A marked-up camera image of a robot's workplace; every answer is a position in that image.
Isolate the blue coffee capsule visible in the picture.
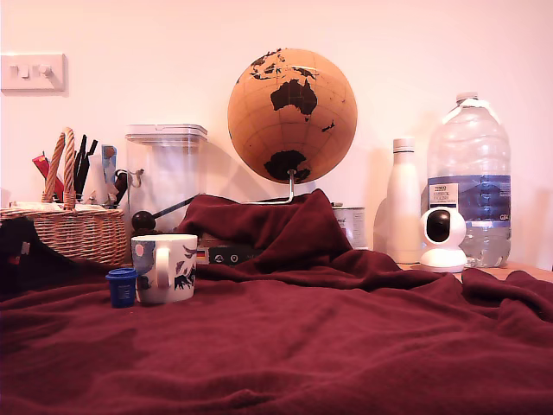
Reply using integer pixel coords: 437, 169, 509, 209
105, 266, 139, 309

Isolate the white paper sheet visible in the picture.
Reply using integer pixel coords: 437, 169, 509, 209
9, 201, 105, 213

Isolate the red packet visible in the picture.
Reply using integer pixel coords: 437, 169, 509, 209
31, 152, 65, 202

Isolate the white mug with blue animals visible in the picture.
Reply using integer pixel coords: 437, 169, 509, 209
130, 233, 199, 305

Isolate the black round knob tool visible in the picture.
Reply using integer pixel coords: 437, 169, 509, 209
131, 194, 200, 234

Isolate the blue and white packet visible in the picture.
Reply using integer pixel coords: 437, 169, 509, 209
100, 144, 118, 195

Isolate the clear plastic storage container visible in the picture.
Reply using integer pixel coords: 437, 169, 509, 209
124, 124, 208, 237

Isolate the black box with white icons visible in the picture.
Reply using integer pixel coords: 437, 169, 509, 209
208, 246, 264, 267

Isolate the dark red fleece blanket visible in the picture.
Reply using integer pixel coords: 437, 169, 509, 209
0, 188, 553, 415

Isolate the cork globe on metal stand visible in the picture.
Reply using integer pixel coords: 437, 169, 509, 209
226, 48, 359, 204

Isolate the metal tin can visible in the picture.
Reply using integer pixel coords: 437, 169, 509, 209
331, 205, 367, 251

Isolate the white insulated bottle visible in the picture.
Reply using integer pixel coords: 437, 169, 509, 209
385, 137, 423, 265

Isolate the large clear water bottle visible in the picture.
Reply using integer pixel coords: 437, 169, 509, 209
426, 91, 513, 269

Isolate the wicker basket with handle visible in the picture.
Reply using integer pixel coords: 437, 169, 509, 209
0, 127, 129, 267

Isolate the dark handled tool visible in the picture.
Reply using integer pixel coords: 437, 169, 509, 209
111, 169, 130, 207

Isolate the white wall light switch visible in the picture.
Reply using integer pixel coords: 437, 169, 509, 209
0, 53, 67, 93

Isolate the small white round camera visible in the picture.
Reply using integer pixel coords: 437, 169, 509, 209
418, 207, 469, 273

